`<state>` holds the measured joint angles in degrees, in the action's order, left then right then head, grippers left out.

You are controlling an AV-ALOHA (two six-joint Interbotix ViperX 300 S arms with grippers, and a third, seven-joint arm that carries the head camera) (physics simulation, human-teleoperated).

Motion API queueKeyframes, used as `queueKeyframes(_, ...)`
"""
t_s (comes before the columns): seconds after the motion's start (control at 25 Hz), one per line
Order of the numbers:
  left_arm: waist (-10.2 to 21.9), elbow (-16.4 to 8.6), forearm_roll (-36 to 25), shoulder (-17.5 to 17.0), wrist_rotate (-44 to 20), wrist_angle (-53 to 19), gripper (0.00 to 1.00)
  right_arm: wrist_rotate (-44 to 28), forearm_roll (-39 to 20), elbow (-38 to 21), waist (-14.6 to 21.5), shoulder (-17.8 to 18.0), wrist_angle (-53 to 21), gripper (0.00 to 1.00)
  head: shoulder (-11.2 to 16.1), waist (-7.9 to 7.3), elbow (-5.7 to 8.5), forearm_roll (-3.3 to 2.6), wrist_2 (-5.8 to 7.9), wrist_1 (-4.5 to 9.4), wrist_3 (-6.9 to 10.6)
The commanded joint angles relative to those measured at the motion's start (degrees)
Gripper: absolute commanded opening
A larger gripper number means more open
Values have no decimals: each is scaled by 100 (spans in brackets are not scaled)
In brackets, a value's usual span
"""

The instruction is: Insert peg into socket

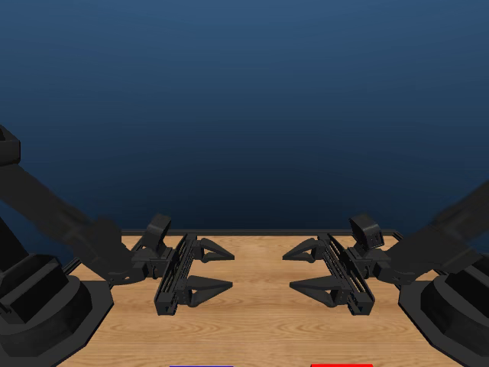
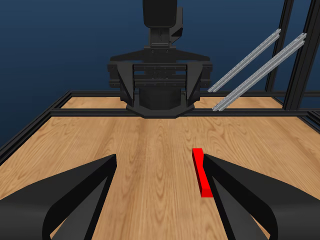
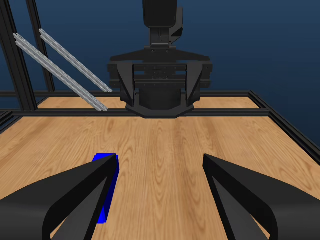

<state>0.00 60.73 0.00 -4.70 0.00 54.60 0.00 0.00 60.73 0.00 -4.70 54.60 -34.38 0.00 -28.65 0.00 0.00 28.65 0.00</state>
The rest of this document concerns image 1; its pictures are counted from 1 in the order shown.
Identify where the black table frame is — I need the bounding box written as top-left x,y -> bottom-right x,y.
60,228 -> 448,277

